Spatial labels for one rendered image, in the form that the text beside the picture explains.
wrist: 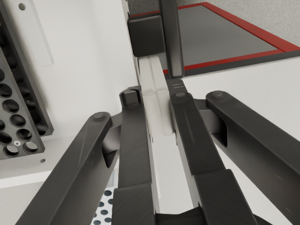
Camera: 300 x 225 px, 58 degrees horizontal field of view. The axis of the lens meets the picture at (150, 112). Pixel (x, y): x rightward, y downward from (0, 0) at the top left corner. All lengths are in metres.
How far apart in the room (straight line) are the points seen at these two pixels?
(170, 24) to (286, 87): 0.27
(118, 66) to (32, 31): 0.11
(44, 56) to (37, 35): 0.02
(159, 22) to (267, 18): 1.06
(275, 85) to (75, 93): 0.28
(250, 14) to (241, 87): 0.82
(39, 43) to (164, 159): 0.26
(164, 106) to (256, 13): 1.09
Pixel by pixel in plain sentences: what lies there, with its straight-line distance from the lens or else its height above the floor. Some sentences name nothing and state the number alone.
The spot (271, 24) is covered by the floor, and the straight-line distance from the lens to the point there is 1.26.
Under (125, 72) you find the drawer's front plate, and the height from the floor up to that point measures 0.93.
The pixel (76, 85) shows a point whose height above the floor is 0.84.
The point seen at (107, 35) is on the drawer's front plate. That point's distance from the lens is 0.18.
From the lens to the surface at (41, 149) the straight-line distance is 0.27.
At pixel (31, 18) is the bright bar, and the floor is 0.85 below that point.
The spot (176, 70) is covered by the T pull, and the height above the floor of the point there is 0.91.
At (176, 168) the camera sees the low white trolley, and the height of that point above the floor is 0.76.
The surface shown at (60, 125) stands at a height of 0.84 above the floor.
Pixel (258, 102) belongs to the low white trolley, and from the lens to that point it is 0.43.
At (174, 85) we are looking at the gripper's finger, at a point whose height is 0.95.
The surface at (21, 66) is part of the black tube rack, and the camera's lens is 0.26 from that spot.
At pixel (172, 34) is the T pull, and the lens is 0.20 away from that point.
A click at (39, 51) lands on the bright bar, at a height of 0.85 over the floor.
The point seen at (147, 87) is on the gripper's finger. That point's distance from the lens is 0.16.
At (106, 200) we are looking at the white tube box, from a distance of 0.45.
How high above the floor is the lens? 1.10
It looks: 61 degrees down
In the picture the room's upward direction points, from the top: 172 degrees clockwise
